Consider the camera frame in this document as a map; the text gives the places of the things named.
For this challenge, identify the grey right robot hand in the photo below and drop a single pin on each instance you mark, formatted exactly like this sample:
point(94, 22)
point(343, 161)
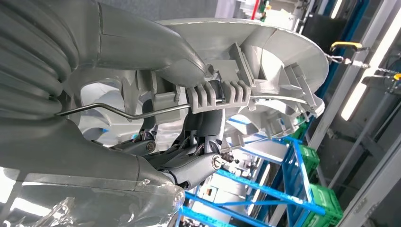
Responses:
point(78, 175)

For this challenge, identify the blue metal shelf rack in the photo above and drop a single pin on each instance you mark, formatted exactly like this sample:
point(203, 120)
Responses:
point(357, 15)
point(266, 191)

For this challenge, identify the green plastic crate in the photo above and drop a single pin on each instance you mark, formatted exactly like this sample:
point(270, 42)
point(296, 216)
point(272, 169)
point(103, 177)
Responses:
point(325, 206)
point(308, 159)

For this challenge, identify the ceiling light strip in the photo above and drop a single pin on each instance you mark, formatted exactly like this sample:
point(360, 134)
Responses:
point(354, 100)

